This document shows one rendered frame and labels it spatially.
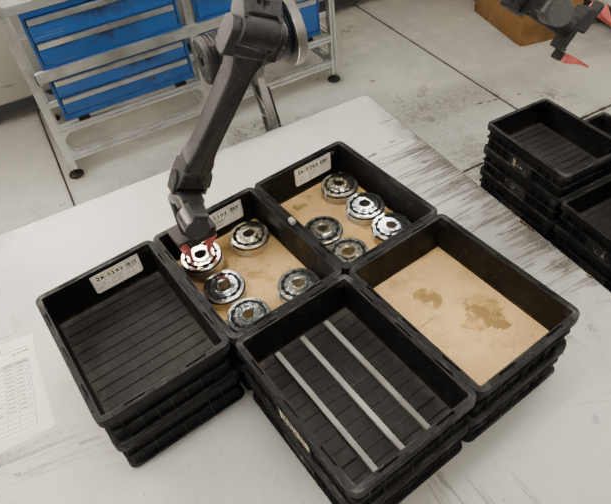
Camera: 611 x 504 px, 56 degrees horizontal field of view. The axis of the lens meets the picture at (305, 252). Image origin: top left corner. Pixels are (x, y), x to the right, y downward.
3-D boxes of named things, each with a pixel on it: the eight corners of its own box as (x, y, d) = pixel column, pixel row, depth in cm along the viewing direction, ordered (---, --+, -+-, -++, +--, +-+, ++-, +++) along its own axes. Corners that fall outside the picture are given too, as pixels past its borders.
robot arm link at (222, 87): (280, 15, 101) (226, 4, 95) (292, 36, 99) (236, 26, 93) (204, 175, 131) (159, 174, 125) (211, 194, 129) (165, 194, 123)
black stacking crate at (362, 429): (243, 372, 127) (233, 343, 119) (346, 304, 137) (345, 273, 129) (356, 521, 104) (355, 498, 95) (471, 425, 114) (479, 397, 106)
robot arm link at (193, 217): (208, 165, 128) (172, 164, 123) (228, 195, 121) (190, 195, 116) (196, 208, 135) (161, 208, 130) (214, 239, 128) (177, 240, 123)
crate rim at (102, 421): (37, 305, 133) (32, 298, 131) (152, 244, 144) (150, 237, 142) (101, 432, 109) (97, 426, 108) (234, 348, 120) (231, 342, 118)
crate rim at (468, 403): (234, 348, 120) (232, 342, 118) (345, 278, 130) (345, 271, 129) (355, 503, 96) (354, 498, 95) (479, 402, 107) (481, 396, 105)
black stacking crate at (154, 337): (55, 329, 140) (35, 300, 132) (162, 270, 150) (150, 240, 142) (118, 452, 117) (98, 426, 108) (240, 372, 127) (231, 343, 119)
